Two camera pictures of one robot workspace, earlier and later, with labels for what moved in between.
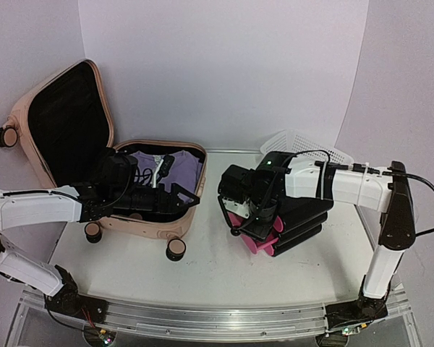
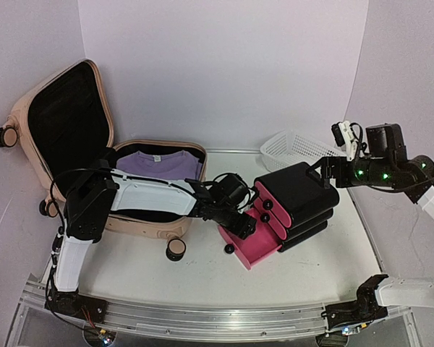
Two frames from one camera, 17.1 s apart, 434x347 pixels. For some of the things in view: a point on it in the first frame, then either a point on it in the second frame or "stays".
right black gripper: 259,232 → 330,165
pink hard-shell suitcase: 64,121 stays
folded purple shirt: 184,171 stays
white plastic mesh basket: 290,142 stays
